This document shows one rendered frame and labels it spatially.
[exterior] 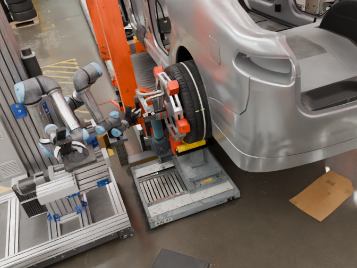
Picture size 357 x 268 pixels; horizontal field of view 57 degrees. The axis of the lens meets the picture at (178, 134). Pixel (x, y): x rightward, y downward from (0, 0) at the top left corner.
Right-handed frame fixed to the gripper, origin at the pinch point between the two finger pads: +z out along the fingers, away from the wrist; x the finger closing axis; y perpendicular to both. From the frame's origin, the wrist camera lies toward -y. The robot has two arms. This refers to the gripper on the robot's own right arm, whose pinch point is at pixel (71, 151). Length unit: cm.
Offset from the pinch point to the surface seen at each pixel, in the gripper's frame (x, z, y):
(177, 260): -43, 29, 84
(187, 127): -90, -21, 25
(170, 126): -104, -64, 48
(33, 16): -203, -896, 81
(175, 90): -89, -35, 0
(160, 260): -35, 22, 85
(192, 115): -96, -23, 18
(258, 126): -89, 44, -4
